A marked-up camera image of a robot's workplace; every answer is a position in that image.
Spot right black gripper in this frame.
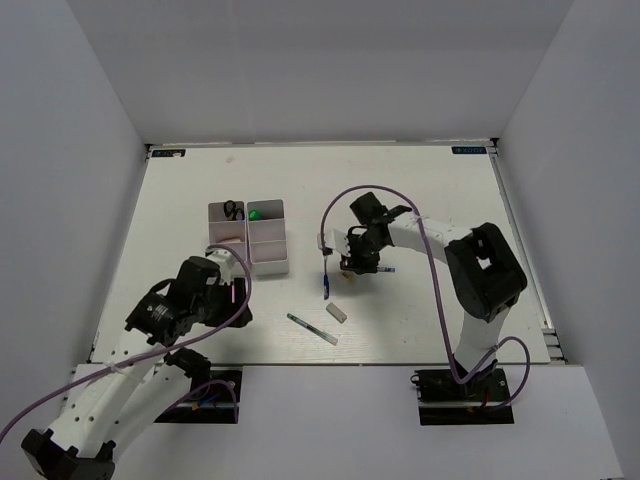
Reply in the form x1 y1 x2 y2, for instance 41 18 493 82
340 232 387 275

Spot blue ballpoint pen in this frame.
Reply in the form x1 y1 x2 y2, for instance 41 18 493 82
323 253 330 300

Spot green cap black highlighter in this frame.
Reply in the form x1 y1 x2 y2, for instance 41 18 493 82
248 210 265 221

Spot black handled scissors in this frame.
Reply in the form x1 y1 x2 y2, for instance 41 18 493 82
223 200 245 221

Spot green gel pen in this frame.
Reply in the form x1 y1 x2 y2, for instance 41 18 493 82
286 313 338 346

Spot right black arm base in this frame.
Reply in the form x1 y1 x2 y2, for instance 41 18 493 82
410 369 515 426

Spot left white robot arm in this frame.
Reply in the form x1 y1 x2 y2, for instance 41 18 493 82
21 245 252 479

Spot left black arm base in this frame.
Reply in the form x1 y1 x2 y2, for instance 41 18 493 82
155 368 243 425

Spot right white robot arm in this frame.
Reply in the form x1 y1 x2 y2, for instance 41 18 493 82
318 192 527 399

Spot white right organizer box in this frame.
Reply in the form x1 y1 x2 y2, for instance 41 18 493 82
247 199 289 277

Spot white organizer box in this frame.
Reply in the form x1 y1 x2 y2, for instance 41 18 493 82
247 199 289 277
207 200 248 261

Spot grey white eraser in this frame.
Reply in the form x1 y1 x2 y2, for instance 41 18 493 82
326 302 347 324

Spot white left organizer box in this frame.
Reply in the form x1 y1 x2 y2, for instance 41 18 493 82
207 200 248 261

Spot right blue table label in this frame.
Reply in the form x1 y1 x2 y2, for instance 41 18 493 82
451 145 487 155

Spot blue table label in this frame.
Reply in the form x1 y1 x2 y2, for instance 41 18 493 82
151 149 186 158
451 145 487 155

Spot left blue table label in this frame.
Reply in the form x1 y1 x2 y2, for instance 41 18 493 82
151 149 186 158

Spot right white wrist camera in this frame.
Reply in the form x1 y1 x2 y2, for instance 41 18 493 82
317 229 351 257

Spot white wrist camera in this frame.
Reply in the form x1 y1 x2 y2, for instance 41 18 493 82
205 245 241 285
317 229 351 257

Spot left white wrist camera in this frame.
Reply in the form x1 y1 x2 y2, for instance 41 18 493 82
205 245 241 285

